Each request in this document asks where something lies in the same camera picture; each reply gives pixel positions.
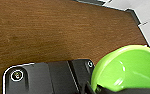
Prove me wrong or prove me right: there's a green plastic bowl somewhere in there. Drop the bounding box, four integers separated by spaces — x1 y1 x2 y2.
90 44 150 94

